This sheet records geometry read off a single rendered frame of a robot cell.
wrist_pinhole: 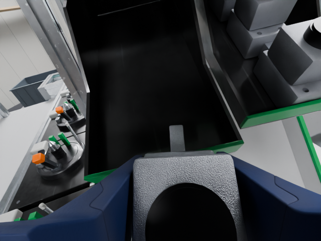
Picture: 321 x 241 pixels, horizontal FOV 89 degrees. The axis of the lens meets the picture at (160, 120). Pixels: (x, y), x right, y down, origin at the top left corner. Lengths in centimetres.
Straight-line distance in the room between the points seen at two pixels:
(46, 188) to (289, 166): 56
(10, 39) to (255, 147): 463
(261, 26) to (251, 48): 2
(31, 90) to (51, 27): 212
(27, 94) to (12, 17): 270
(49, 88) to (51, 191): 107
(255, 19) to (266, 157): 22
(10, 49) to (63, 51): 445
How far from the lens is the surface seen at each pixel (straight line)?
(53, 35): 21
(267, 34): 24
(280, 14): 25
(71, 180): 53
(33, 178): 62
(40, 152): 51
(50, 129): 81
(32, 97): 235
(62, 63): 22
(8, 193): 66
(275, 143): 35
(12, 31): 475
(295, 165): 37
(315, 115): 165
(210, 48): 22
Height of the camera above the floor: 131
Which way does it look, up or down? 36 degrees down
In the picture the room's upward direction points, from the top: 14 degrees counter-clockwise
